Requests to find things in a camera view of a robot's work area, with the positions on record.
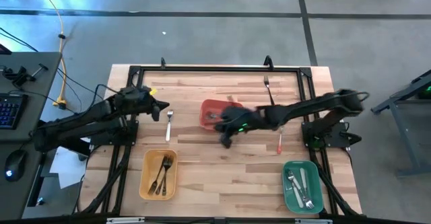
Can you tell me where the black fork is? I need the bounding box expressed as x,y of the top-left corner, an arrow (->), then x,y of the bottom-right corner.
147,155 -> 170,196
263,75 -> 276,106
160,155 -> 174,197

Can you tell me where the backlit black keyboard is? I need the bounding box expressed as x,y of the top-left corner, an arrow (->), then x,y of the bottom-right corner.
0,93 -> 29,131

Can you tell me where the yellow plastic bin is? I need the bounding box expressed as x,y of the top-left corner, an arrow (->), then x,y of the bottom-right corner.
139,149 -> 178,201

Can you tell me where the yellow extension cable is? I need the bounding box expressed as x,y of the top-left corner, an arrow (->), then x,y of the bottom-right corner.
32,0 -> 67,110

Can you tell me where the dark grey desk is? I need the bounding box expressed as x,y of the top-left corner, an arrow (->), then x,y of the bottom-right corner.
0,51 -> 63,220

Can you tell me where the teal plastic bin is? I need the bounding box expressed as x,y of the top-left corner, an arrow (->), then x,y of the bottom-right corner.
281,159 -> 325,215

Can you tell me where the black computer mouse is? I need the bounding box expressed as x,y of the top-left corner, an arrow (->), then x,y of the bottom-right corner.
3,149 -> 28,183

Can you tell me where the white-handled fork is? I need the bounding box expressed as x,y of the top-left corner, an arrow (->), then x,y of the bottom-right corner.
164,110 -> 174,143

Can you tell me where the grey metal stand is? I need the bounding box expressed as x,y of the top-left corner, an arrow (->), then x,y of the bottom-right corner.
370,69 -> 431,178

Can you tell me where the orange plastic bin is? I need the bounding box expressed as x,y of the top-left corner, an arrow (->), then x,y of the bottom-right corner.
199,98 -> 244,131

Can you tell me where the black desk clamp mount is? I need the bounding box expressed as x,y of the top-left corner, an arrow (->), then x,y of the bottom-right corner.
1,63 -> 50,87

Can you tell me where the white-handled cutlery piece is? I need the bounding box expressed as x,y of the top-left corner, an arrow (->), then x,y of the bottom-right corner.
299,167 -> 308,198
291,182 -> 304,209

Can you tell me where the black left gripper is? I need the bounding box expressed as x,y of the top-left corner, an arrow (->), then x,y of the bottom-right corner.
114,85 -> 170,122

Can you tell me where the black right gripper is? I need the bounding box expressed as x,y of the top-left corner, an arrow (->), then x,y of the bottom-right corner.
213,104 -> 270,149

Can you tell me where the orange-handled fork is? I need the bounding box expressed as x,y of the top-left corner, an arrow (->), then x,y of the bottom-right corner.
276,126 -> 284,155

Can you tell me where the all-silver fork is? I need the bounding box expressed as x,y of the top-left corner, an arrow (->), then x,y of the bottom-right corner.
287,169 -> 316,211

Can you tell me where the white paper sheet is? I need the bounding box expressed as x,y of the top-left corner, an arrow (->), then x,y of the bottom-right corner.
49,137 -> 92,190

